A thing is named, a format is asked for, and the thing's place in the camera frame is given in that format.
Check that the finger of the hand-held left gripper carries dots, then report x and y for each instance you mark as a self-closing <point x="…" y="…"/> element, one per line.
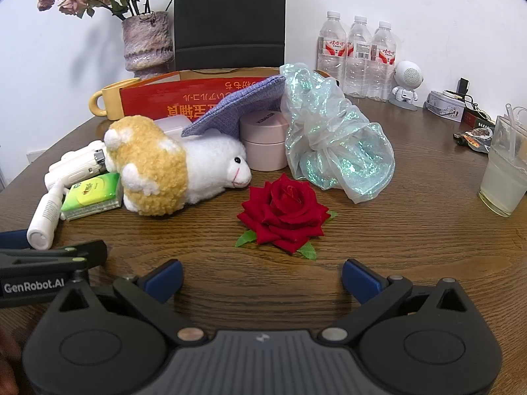
<point x="14" y="239"/>
<point x="95" y="251"/>

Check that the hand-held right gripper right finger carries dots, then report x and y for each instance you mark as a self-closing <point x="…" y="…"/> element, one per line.
<point x="362" y="280"/>

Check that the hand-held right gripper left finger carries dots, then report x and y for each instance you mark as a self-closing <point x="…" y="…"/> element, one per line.
<point x="164" y="280"/>

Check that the green tissue pack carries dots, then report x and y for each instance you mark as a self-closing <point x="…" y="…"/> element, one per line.
<point x="90" y="193"/>

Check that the white handheld device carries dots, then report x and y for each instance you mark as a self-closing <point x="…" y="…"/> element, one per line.
<point x="74" y="164"/>

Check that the white plastic box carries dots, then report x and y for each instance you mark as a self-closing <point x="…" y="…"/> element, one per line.
<point x="173" y="126"/>

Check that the clear plastic bag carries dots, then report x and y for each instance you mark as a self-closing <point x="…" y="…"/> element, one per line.
<point x="329" y="131"/>

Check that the orange cardboard box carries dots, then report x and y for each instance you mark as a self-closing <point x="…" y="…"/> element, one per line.
<point x="164" y="96"/>

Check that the purple cloth pouch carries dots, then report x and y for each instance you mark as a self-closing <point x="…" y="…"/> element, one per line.
<point x="243" y="98"/>

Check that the red artificial rose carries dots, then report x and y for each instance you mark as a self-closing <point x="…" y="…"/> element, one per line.
<point x="288" y="210"/>

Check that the white and tan plush sheep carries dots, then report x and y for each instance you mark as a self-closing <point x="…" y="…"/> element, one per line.
<point x="206" y="160"/>

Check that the yellow mug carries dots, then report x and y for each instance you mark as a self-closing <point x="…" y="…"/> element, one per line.
<point x="111" y="103"/>

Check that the pink round jar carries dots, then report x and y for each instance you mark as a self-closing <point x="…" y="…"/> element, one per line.
<point x="263" y="148"/>

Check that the plastic cup with drink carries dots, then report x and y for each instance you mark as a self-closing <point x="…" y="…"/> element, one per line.
<point x="504" y="181"/>

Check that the dark snack packet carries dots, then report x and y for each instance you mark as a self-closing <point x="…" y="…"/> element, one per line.
<point x="473" y="138"/>

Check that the printed tin box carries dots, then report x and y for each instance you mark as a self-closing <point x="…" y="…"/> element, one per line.
<point x="444" y="105"/>

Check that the dark red box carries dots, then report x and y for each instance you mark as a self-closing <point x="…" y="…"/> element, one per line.
<point x="477" y="121"/>

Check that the white robot speaker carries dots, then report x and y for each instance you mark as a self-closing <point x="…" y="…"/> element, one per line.
<point x="407" y="76"/>

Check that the clear straw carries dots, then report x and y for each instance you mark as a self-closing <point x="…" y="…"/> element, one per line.
<point x="511" y="131"/>

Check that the purple ceramic vase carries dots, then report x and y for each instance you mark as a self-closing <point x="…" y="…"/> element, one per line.
<point x="146" y="41"/>

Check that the black plug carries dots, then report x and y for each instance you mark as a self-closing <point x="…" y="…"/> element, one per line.
<point x="464" y="86"/>

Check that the black chair back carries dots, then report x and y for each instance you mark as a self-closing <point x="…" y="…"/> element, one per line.
<point x="230" y="16"/>

